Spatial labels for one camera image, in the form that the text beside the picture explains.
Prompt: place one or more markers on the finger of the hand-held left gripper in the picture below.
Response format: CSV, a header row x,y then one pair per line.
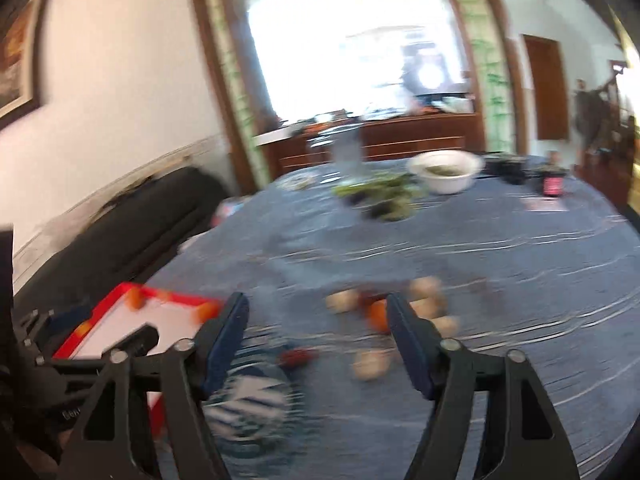
x,y
135,341
70,317

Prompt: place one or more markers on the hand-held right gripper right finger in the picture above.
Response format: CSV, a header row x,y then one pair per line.
x,y
410,345

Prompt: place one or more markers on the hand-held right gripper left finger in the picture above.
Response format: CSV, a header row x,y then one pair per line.
x,y
225,340

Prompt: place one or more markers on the red box with white inside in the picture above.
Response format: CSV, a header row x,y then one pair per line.
x,y
125,317

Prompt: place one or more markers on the orange tangerine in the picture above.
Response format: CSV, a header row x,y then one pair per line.
x,y
133,298
207,311
376,316

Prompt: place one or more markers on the white fruit piece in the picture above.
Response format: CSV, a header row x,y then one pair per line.
x,y
434,307
370,364
447,324
342,301

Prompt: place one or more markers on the brown longan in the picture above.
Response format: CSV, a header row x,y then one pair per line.
x,y
425,287

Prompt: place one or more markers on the red date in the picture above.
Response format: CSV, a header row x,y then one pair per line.
x,y
297,356

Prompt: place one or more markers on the black sofa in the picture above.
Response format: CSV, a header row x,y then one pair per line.
x,y
125,230

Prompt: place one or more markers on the blue striped tablecloth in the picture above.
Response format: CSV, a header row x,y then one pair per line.
x,y
500,260

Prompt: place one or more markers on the clear plastic bag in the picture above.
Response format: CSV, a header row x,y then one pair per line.
x,y
225,212

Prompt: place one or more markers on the green vegetable stalks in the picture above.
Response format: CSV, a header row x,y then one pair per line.
x,y
380,187

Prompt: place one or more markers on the white bowl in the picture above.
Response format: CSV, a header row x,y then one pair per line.
x,y
445,172

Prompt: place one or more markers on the glass plate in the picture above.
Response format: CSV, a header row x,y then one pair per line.
x,y
305,181

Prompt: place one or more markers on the black box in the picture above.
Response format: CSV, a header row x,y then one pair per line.
x,y
507,170

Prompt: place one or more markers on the clear plastic pitcher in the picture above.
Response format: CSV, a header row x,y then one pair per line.
x,y
345,152

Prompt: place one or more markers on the wooden chair back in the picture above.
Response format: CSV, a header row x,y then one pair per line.
x,y
400,135

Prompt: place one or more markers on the white countertop slab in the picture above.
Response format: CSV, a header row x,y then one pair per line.
x,y
272,135

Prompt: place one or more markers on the red label jar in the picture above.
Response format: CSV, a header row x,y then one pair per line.
x,y
554,182

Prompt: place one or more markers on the brown wooden door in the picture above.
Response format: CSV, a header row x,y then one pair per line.
x,y
547,90

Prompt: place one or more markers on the framed wall picture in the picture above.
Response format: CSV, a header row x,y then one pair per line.
x,y
20,60

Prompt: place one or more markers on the bamboo print door frame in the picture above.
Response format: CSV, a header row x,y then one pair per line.
x,y
225,70

